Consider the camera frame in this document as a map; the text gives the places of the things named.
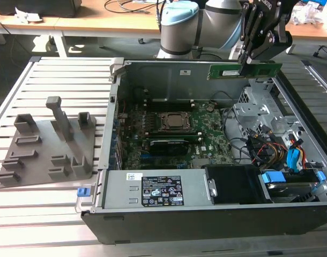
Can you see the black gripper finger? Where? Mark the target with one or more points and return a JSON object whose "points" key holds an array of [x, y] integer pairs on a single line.
{"points": [[248, 29], [268, 38]]}

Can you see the green RAM stick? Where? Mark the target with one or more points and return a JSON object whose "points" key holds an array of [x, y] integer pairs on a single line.
{"points": [[225, 71]]}

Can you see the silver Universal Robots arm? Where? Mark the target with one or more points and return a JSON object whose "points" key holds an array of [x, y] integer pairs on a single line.
{"points": [[179, 34]]}

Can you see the black RAM slot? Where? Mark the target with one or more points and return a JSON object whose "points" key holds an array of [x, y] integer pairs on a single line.
{"points": [[169, 105], [194, 137], [174, 132], [169, 100]]}

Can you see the crumpled clear plastic bag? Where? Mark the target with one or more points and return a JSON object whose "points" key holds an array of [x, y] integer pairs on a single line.
{"points": [[309, 13]]}

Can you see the metal drive cage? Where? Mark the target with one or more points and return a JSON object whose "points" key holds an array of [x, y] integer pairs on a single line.
{"points": [[249, 109]]}

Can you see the coin cell battery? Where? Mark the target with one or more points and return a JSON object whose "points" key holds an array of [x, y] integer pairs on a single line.
{"points": [[209, 109]]}

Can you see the green motherboard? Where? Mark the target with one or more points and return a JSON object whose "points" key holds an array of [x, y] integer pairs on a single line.
{"points": [[211, 128]]}

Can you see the silver CPU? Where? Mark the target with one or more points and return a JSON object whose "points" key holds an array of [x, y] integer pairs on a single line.
{"points": [[178, 120]]}

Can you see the blue disk carrier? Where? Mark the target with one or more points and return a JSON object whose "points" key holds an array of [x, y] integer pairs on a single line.
{"points": [[272, 178]]}

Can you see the black graphics card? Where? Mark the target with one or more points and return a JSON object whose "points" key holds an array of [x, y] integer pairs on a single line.
{"points": [[169, 147]]}

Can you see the black drive bay cover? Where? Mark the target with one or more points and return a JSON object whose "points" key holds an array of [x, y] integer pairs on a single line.
{"points": [[233, 184]]}

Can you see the silver hard disk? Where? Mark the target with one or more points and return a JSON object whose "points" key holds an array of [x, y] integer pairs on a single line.
{"points": [[284, 188]]}

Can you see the wooden desk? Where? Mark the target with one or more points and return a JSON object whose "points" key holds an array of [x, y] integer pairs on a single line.
{"points": [[72, 22]]}

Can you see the black label sticker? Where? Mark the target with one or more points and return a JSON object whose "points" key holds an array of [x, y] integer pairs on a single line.
{"points": [[162, 191]]}

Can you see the black open PC case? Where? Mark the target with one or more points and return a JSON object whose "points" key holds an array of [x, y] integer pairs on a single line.
{"points": [[179, 225]]}

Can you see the grey power supply box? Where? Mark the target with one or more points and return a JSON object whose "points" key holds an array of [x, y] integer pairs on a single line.
{"points": [[118, 192]]}

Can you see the black device on desk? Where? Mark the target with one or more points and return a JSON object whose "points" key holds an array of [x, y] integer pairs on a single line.
{"points": [[37, 8]]}

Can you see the crumpled white paper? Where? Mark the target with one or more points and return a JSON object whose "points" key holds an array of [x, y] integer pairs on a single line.
{"points": [[28, 16]]}

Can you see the grey parts rack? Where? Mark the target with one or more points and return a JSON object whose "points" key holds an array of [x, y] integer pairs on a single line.
{"points": [[45, 139]]}

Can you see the blue case latch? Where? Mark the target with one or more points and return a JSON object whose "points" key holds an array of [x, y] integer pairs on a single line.
{"points": [[82, 192]]}

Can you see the small sticker on case wall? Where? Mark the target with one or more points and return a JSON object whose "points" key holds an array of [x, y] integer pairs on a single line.
{"points": [[185, 72]]}

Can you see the grey case corner bracket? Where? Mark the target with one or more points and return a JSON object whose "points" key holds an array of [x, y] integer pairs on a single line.
{"points": [[116, 67]]}

